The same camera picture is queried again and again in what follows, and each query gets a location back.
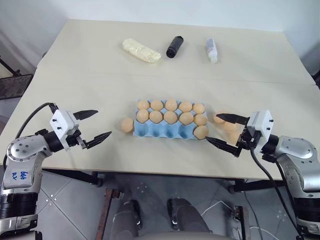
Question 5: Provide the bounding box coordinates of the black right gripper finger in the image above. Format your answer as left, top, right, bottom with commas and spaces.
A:
205, 136, 241, 158
215, 112, 251, 125

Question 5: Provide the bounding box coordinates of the dark object beside table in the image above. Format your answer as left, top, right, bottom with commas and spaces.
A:
310, 71, 320, 89

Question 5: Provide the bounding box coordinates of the white floor cable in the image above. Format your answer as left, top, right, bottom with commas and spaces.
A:
200, 199, 276, 240

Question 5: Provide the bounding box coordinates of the rusty metal bar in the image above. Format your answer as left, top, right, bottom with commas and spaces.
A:
233, 205, 251, 240
95, 187, 120, 240

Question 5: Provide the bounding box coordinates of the dark rounded foot shape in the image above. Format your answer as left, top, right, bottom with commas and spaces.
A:
113, 199, 142, 239
166, 197, 211, 234

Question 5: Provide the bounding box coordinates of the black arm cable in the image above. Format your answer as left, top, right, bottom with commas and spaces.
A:
248, 145, 304, 235
2, 101, 60, 171

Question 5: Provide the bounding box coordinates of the blue egg tray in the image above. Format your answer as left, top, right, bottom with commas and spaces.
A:
132, 98, 210, 139

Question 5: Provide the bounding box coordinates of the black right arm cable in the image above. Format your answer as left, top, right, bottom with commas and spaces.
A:
248, 145, 304, 235

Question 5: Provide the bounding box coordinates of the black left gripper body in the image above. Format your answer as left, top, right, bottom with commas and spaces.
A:
65, 128, 89, 151

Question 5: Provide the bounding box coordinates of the dark mesh panel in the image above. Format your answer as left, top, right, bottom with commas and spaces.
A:
0, 73, 35, 101

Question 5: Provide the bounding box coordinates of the small clear plastic bottle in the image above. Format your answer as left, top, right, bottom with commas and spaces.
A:
205, 37, 219, 64

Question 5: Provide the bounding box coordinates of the cream plastic wrapped packet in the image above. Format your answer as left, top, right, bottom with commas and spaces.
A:
121, 37, 162, 65

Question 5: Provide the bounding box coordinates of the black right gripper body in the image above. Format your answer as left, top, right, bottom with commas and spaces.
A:
235, 123, 262, 158

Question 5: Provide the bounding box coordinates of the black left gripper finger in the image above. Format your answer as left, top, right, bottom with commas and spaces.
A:
85, 130, 112, 150
72, 109, 99, 121

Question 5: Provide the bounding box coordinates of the black tripod stand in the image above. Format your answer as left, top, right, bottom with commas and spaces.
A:
0, 53, 22, 77

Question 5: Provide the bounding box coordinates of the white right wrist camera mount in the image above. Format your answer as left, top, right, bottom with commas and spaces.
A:
245, 109, 275, 155

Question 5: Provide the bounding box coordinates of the black cylindrical bottle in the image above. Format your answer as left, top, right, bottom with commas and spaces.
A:
165, 35, 185, 59

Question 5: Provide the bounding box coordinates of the black table frame brace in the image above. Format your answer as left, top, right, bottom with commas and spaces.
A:
228, 178, 286, 194
41, 168, 104, 188

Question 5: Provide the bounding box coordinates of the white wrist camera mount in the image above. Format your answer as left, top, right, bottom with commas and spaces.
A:
48, 109, 81, 152
245, 109, 275, 155

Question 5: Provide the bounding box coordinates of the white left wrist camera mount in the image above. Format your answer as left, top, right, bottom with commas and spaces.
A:
48, 109, 81, 152

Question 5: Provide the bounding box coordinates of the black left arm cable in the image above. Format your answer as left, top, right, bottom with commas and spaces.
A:
2, 101, 60, 171

